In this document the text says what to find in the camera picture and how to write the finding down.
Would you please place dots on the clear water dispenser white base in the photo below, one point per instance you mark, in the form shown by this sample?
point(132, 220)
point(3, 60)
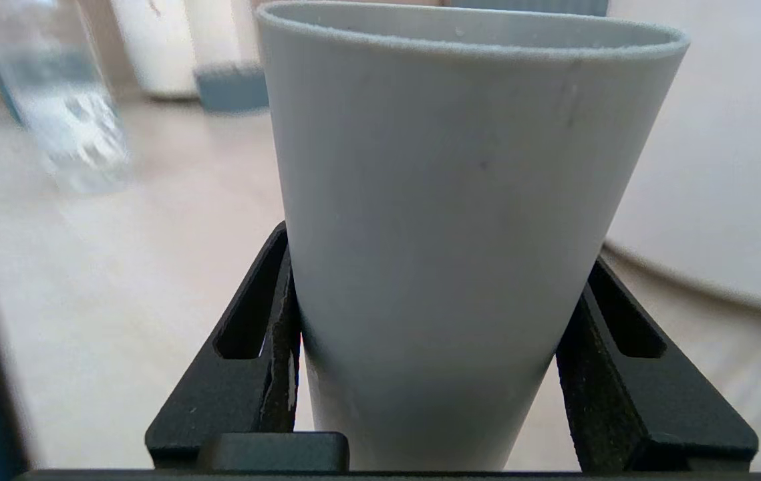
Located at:
point(721, 167)

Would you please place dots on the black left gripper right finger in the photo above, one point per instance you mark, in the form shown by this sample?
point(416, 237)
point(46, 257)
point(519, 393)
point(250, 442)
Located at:
point(647, 394)

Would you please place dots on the grey-blue plastic cup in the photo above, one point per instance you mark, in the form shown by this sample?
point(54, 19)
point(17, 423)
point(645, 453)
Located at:
point(447, 234)

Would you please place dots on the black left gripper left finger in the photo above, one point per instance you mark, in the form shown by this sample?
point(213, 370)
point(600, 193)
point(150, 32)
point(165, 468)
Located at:
point(233, 387)

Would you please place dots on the clear glass bottle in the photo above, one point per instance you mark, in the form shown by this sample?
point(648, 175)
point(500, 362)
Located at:
point(63, 100)

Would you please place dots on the dark beverage dispenser white base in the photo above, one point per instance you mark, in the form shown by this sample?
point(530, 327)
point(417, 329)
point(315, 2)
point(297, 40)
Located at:
point(173, 47)

